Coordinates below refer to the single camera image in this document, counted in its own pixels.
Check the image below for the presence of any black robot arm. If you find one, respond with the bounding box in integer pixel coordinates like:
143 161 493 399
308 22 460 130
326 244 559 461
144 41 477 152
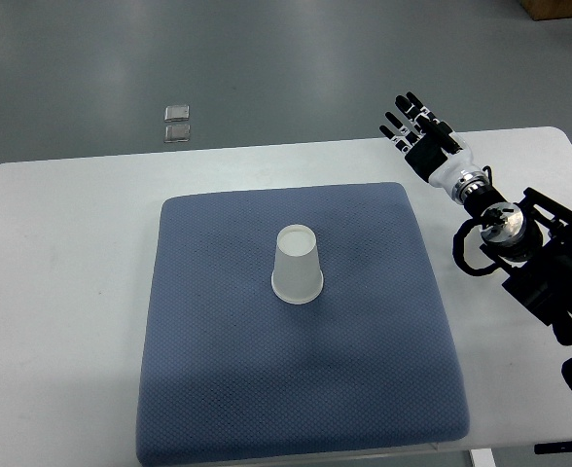
380 92 572 346

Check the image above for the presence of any black table control panel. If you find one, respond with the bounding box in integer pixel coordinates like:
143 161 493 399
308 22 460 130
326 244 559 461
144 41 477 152
534 441 572 455

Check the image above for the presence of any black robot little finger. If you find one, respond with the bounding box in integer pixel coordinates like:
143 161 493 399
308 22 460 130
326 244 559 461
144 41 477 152
379 125 411 154

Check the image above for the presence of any lower metal floor socket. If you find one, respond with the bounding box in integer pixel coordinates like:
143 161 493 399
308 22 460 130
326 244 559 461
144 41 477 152
164 124 191 143

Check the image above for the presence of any metal floor socket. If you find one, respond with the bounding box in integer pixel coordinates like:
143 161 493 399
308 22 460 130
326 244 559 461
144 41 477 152
164 104 190 122
164 124 191 143

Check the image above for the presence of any white table leg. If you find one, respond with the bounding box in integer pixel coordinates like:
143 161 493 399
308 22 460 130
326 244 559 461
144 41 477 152
469 449 496 467

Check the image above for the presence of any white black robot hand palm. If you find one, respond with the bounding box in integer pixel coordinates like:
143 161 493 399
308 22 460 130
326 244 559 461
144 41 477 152
404 136 482 190

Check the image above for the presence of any blue fabric cushion mat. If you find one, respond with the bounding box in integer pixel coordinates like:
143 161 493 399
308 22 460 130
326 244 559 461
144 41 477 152
136 182 470 466

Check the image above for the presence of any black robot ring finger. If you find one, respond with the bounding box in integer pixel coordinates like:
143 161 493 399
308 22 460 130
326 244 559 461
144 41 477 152
384 112 419 145

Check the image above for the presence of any upper metal floor socket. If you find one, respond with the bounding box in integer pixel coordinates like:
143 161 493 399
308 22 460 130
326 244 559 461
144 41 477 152
164 104 190 122

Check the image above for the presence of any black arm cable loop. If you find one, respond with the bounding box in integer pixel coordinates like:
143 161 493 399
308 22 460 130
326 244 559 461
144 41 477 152
451 217 504 276

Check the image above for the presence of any white paper cup on mat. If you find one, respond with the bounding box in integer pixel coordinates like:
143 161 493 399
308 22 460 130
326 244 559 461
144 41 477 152
271 224 324 305

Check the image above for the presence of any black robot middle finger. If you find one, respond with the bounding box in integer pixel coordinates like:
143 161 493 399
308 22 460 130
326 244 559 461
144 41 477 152
395 95 423 131

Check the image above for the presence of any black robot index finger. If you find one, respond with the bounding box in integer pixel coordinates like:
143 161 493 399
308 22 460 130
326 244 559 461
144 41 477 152
406 91 435 121

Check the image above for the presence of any black robot thumb finger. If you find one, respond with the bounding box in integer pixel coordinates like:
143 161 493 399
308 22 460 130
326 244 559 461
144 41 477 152
417 116 462 154

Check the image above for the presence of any brown wooden box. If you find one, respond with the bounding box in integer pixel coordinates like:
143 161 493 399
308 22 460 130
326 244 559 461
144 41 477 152
519 0 572 20

